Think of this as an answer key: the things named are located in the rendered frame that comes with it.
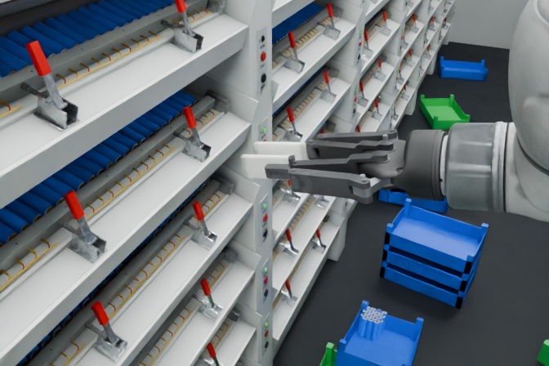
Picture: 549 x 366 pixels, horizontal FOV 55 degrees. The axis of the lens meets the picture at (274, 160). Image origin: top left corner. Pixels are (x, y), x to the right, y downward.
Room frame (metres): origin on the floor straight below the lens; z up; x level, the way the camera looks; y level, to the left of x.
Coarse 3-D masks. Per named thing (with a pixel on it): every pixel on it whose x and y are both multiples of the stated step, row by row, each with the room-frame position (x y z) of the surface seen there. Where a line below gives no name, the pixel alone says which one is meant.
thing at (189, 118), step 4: (184, 108) 0.77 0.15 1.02; (188, 108) 0.77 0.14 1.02; (184, 112) 0.77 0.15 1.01; (188, 112) 0.77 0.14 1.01; (188, 116) 0.76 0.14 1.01; (192, 116) 0.77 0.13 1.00; (188, 120) 0.76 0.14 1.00; (192, 120) 0.77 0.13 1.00; (188, 124) 0.76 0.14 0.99; (192, 124) 0.76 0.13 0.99; (192, 128) 0.76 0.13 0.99; (192, 132) 0.76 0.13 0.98; (196, 132) 0.77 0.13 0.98; (196, 136) 0.76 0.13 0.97; (196, 140) 0.76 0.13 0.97; (196, 144) 0.76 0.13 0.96; (200, 144) 0.76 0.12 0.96
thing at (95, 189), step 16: (208, 96) 0.91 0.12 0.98; (192, 112) 0.85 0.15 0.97; (176, 128) 0.79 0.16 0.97; (144, 144) 0.73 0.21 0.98; (160, 144) 0.75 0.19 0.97; (128, 160) 0.68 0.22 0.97; (144, 160) 0.71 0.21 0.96; (96, 176) 0.63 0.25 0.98; (112, 176) 0.64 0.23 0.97; (128, 176) 0.66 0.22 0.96; (80, 192) 0.59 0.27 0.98; (96, 192) 0.61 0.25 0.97; (112, 192) 0.62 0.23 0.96; (64, 208) 0.56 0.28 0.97; (32, 224) 0.52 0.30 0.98; (48, 224) 0.53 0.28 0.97; (16, 240) 0.49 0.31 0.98; (32, 240) 0.50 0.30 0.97; (0, 256) 0.46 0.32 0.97; (16, 256) 0.48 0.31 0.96; (0, 272) 0.46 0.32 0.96; (0, 288) 0.43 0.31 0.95
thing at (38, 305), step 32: (224, 96) 0.92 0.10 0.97; (224, 128) 0.86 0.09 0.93; (160, 160) 0.73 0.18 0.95; (192, 160) 0.75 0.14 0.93; (224, 160) 0.82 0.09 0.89; (160, 192) 0.66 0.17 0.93; (192, 192) 0.73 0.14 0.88; (96, 224) 0.57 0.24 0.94; (128, 224) 0.58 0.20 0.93; (32, 256) 0.50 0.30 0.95; (64, 256) 0.51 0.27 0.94; (32, 288) 0.45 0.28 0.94; (64, 288) 0.46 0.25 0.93; (0, 320) 0.40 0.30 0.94; (32, 320) 0.41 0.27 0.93; (0, 352) 0.37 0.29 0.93
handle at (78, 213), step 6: (72, 192) 0.53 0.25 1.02; (66, 198) 0.52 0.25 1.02; (72, 198) 0.53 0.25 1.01; (72, 204) 0.52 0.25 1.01; (78, 204) 0.53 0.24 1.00; (72, 210) 0.52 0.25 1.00; (78, 210) 0.52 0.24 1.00; (78, 216) 0.52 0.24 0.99; (78, 222) 0.52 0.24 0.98; (84, 222) 0.52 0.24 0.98; (84, 228) 0.52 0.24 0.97; (84, 234) 0.52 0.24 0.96; (90, 234) 0.52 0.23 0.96; (84, 240) 0.52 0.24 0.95; (90, 240) 0.52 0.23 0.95
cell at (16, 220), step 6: (0, 210) 0.53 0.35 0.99; (6, 210) 0.54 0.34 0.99; (0, 216) 0.53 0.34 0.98; (6, 216) 0.53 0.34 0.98; (12, 216) 0.53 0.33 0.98; (18, 216) 0.53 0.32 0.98; (6, 222) 0.52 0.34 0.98; (12, 222) 0.52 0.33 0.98; (18, 222) 0.52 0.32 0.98; (24, 222) 0.52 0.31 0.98; (12, 228) 0.52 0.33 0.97; (18, 228) 0.52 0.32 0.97
